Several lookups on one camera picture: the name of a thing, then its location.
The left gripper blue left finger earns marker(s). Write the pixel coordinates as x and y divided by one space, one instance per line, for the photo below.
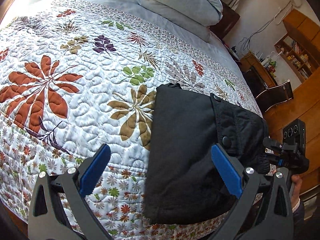
81 183

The floral quilted bedspread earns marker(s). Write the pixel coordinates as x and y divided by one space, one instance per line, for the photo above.
79 73

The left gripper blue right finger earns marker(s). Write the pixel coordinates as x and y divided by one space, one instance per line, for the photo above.
240 182

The black pants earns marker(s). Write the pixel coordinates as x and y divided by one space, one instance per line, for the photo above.
182 184

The wooden wall shelf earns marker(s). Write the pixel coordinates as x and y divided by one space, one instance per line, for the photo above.
299 47

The black office chair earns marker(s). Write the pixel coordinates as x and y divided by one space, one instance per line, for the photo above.
274 96

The grey bottom pillow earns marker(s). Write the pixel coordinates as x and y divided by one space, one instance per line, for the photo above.
177 18

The dark wooden headboard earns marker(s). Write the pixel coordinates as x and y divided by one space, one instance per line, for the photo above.
227 22

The dark bedside table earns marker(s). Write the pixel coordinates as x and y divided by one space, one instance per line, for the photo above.
233 54

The person's right hand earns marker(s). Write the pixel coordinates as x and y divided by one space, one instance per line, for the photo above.
295 200

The wooden desk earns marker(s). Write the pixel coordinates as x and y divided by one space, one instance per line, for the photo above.
250 61

